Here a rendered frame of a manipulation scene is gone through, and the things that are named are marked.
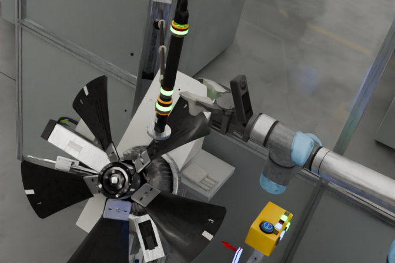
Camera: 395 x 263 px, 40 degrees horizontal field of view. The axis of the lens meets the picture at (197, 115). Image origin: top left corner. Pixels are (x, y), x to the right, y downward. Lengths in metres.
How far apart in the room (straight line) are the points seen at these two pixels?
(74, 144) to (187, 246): 0.60
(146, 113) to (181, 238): 0.55
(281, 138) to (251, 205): 1.25
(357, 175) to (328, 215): 0.98
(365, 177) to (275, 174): 0.23
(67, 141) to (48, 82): 1.01
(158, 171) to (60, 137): 0.40
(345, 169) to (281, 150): 0.20
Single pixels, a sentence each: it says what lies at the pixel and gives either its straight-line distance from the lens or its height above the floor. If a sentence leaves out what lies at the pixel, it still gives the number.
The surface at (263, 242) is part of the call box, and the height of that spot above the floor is 1.04.
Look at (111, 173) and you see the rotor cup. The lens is 1.77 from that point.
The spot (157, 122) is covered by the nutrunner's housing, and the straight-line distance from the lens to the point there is 1.57.
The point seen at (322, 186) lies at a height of 0.98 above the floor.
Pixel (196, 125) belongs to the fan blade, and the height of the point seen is 1.42.
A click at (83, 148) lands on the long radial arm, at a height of 1.12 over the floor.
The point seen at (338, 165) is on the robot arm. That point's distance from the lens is 1.49.
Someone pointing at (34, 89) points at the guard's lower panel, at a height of 0.61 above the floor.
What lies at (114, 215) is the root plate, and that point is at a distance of 1.83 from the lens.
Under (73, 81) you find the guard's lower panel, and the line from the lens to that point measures 2.87.
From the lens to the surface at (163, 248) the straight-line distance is 1.88.
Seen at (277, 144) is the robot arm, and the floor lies 1.65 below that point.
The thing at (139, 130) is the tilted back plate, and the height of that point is 1.16.
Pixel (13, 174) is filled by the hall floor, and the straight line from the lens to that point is 3.49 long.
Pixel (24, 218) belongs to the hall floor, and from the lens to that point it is 3.26.
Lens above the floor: 2.49
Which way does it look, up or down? 37 degrees down
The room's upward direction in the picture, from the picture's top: 14 degrees clockwise
